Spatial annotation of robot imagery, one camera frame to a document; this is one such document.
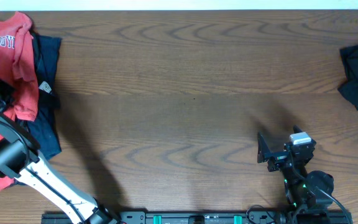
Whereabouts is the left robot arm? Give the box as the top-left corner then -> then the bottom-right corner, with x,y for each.
0,80 -> 121,223

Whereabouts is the red printed t-shirt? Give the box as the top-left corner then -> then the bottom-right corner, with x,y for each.
0,11 -> 40,197

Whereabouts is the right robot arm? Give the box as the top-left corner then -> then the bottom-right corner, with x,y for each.
257,126 -> 334,214

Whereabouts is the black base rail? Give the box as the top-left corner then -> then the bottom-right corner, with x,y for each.
40,211 -> 353,224

